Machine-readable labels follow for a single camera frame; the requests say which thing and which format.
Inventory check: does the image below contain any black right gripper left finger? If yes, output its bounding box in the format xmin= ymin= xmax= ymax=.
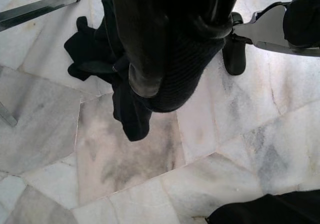
xmin=107 ymin=0 xmax=181 ymax=97

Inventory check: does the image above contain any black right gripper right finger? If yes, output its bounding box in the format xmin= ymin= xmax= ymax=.
xmin=172 ymin=0 xmax=245 ymax=50

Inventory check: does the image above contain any navy blue polo shirt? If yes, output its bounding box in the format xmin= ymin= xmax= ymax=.
xmin=63 ymin=0 xmax=227 ymax=142

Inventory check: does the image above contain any black robot left foot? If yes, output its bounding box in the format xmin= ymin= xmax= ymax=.
xmin=283 ymin=0 xmax=320 ymax=48

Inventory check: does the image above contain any silver metal clothes rack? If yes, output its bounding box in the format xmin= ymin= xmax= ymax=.
xmin=0 ymin=0 xmax=85 ymax=128

